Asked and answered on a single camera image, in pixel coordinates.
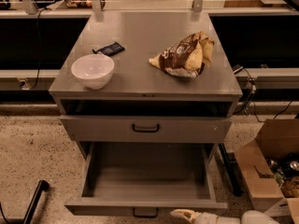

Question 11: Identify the brown yellow chip bag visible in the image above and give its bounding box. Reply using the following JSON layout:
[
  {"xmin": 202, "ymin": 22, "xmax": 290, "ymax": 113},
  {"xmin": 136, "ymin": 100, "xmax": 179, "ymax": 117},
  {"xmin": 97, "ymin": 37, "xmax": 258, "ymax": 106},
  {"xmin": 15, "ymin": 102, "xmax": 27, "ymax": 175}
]
[{"xmin": 149, "ymin": 31, "xmax": 215, "ymax": 78}]

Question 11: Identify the grey drawer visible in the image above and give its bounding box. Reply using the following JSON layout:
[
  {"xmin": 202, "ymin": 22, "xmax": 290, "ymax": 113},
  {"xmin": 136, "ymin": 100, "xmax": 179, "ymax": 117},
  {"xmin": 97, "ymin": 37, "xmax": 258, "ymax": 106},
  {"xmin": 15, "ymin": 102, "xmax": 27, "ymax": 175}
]
[
  {"xmin": 61, "ymin": 115, "xmax": 231, "ymax": 143},
  {"xmin": 65, "ymin": 143, "xmax": 227, "ymax": 218}
]

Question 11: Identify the dark blue snack bar wrapper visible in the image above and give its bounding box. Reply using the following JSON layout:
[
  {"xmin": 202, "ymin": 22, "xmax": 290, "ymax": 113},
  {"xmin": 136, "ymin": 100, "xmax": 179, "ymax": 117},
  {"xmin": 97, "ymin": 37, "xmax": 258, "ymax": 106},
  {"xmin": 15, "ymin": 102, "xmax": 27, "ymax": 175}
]
[{"xmin": 92, "ymin": 42, "xmax": 124, "ymax": 56}]

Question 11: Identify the black floor bar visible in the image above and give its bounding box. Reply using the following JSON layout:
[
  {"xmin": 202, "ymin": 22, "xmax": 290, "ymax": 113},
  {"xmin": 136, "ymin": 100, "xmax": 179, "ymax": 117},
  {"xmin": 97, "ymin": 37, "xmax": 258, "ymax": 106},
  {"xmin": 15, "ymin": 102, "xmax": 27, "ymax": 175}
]
[
  {"xmin": 219, "ymin": 143, "xmax": 243, "ymax": 197},
  {"xmin": 0, "ymin": 180, "xmax": 50, "ymax": 224}
]

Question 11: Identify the grey top drawer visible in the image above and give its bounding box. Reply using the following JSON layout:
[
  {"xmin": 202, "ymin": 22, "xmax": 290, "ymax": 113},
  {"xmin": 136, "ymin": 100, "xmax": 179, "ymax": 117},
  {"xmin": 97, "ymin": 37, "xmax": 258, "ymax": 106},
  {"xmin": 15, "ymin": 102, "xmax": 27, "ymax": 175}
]
[{"xmin": 61, "ymin": 115, "xmax": 231, "ymax": 143}]

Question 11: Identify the grey metal drawer cabinet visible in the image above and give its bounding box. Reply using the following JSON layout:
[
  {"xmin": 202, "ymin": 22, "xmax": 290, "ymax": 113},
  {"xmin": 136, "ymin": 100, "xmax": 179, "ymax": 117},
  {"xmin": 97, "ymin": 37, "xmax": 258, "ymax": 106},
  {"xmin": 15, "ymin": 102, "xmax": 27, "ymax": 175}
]
[{"xmin": 50, "ymin": 11, "xmax": 241, "ymax": 154}]

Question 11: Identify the black cables right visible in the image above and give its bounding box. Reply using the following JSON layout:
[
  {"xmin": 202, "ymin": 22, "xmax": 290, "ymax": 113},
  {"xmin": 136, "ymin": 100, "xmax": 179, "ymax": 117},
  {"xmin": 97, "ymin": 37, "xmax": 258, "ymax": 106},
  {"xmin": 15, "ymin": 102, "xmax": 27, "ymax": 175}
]
[{"xmin": 232, "ymin": 63, "xmax": 295, "ymax": 123}]

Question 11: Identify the white bowl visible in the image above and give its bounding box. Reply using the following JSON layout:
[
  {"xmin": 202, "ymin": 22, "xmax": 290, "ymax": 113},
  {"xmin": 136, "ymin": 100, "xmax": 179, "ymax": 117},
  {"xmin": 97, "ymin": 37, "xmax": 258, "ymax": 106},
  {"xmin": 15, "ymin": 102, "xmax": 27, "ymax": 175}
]
[{"xmin": 71, "ymin": 54, "xmax": 115, "ymax": 90}]

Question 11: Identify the black floor bar right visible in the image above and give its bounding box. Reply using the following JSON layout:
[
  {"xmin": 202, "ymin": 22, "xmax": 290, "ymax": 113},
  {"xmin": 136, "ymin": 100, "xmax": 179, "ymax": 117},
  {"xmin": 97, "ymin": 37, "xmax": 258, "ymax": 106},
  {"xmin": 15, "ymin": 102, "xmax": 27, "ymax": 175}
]
[{"xmin": 219, "ymin": 143, "xmax": 243, "ymax": 197}]

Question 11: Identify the cardboard box with cans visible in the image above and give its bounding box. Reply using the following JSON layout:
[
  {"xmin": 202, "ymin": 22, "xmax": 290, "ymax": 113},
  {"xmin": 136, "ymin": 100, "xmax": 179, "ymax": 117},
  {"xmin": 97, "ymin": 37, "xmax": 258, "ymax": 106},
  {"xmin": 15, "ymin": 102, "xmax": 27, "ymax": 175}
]
[{"xmin": 235, "ymin": 119, "xmax": 299, "ymax": 224}]

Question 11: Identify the black floor bar left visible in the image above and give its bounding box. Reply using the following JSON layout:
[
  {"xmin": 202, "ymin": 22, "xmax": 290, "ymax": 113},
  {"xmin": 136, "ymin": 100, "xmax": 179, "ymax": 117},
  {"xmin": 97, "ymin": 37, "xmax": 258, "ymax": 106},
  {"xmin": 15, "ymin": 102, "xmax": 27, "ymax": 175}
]
[{"xmin": 0, "ymin": 180, "xmax": 50, "ymax": 224}]

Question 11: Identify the black power cable left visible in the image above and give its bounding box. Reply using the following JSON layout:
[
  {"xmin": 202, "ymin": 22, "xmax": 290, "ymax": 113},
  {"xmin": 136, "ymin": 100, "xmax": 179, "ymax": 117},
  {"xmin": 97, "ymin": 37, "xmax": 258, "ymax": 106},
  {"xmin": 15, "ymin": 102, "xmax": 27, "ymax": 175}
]
[{"xmin": 29, "ymin": 7, "xmax": 50, "ymax": 91}]

